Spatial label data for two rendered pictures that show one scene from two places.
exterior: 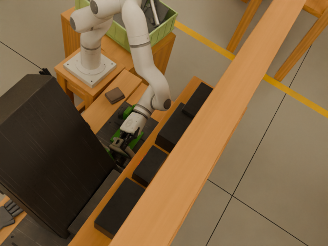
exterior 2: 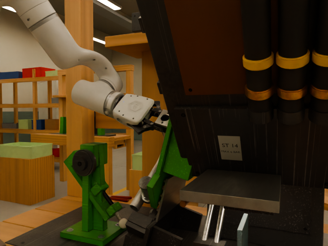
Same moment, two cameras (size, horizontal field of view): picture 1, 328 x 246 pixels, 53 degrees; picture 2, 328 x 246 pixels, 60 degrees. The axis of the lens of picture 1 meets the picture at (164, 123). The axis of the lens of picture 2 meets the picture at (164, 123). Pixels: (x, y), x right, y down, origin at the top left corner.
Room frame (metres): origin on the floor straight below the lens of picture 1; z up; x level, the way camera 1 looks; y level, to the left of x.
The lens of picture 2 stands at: (0.49, 0.96, 1.27)
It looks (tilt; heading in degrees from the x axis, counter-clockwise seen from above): 2 degrees down; 280
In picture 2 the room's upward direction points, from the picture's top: straight up
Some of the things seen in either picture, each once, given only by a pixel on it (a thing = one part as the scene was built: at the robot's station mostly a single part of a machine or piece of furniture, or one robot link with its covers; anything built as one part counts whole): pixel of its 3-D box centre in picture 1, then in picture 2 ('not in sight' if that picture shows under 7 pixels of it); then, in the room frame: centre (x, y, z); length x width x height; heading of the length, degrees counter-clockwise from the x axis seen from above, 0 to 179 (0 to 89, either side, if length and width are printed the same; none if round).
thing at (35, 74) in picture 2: not in sight; (41, 116); (4.41, -5.03, 1.13); 2.48 x 0.54 x 2.27; 166
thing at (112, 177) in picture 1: (108, 219); (262, 176); (0.34, 0.08, 1.07); 0.30 x 0.18 x 0.34; 167
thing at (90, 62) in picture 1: (90, 53); not in sight; (1.24, 0.57, 0.97); 0.19 x 0.19 x 0.18
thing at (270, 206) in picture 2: not in sight; (242, 178); (0.42, 0.30, 1.11); 0.39 x 0.16 x 0.03; 77
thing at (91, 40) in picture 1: (95, 25); not in sight; (1.27, 0.55, 1.19); 0.19 x 0.12 x 0.24; 140
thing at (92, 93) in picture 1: (91, 69); not in sight; (1.24, 0.57, 0.83); 0.32 x 0.32 x 0.04; 73
